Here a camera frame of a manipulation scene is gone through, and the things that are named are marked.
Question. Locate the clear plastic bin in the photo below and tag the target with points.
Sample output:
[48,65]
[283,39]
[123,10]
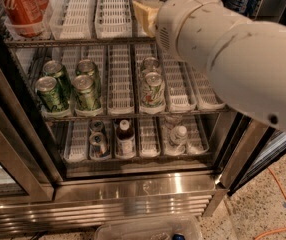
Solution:
[151,228]

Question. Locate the clear water bottle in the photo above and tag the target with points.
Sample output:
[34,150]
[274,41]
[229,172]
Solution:
[177,140]

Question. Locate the top wire shelf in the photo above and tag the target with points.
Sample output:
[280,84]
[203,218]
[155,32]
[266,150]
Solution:
[32,43]

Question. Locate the blue can in bin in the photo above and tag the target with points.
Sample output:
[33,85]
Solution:
[178,236]

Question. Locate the green can front left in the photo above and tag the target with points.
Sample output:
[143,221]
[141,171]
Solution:
[51,94]

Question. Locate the stainless steel fridge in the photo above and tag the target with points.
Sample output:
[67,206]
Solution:
[48,181]

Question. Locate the white green can rear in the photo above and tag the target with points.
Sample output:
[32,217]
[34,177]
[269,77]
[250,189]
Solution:
[150,64]

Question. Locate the red coca-cola can front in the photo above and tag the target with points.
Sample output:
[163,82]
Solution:
[25,16]

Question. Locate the white green can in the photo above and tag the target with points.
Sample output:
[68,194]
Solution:
[150,64]
[152,90]

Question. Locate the silver can rear bottom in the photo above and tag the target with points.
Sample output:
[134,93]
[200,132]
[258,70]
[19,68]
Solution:
[97,126]

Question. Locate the green can front right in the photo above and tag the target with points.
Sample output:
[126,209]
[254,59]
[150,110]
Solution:
[86,94]

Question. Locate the wire shelf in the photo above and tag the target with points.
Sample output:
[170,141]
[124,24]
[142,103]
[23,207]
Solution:
[71,115]
[32,43]

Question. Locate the brown bottle white cap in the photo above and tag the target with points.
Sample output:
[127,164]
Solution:
[125,135]

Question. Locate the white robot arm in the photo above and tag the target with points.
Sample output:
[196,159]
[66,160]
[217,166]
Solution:
[244,60]

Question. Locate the blue silver can front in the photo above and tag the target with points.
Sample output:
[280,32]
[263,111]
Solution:
[98,146]

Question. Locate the green can rear left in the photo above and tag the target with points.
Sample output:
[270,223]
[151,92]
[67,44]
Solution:
[58,71]

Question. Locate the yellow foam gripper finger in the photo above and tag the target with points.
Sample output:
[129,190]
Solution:
[146,12]

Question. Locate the green can rear right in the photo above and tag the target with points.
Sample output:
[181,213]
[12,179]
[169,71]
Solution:
[89,67]

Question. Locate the white green can front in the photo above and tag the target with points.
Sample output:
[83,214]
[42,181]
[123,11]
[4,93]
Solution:
[152,90]

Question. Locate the middle wire shelf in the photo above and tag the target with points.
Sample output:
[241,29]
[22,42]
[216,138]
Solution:
[71,115]

